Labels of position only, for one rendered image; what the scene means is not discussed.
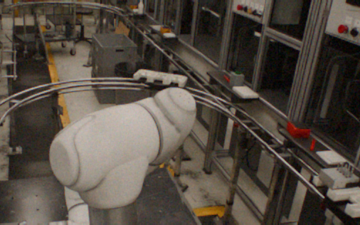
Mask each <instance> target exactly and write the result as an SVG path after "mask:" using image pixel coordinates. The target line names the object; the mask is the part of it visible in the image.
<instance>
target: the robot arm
mask: <svg viewBox="0 0 360 225"><path fill-rule="evenodd" d="M195 117H196V104H195V101H194V99H193V97H192V96H191V95H190V94H189V93H188V92H186V91H185V90H183V89H181V88H167V89H165V90H163V91H160V92H158V93H157V94H156V95H155V96H154V98H147V99H144V100H140V101H137V102H135V103H130V104H126V105H116V106H112V107H109V108H105V109H102V110H98V111H95V112H92V113H90V114H87V115H84V116H82V117H80V118H78V119H77V120H74V121H73V122H71V123H70V124H69V125H67V126H66V127H64V128H63V129H62V130H61V131H60V132H59V133H58V134H57V135H56V136H55V137H54V139H53V142H52V144H51V148H50V163H51V168H52V170H53V173H54V175H55V176H56V178H57V179H58V181H59V182H60V183H61V184H62V185H63V186H64V187H65V200H66V205H67V208H68V220H67V221H55V222H50V223H49V225H139V224H138V213H137V197H138V196H139V194H140V192H141V190H142V185H143V182H144V178H145V177H146V176H147V175H148V174H149V173H151V172H152V171H154V170H155V169H156V168H157V167H159V166H161V165H162V164H163V163H164V162H165V161H166V160H168V159H169V158H170V156H171V155H172V154H174V153H175V151H176V150H177V149H178V148H179V146H180V145H181V144H182V142H183V141H184V140H185V139H186V137H187V136H188V134H189V133H190V131H191V128H192V127H193V124H194V120H195Z"/></svg>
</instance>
